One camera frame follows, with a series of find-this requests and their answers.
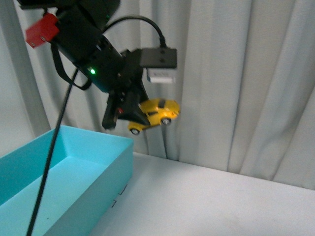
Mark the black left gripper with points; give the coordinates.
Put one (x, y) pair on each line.
(120, 76)

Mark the yellow toy car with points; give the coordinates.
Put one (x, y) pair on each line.
(158, 111)

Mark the red block on arm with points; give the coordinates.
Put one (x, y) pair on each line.
(44, 30)

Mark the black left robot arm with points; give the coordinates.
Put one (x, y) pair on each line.
(76, 31)

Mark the turquoise plastic storage box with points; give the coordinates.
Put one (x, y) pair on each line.
(88, 170)

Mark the grey pleated curtain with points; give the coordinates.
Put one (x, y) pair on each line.
(245, 82)

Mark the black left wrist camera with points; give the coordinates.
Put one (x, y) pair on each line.
(160, 64)

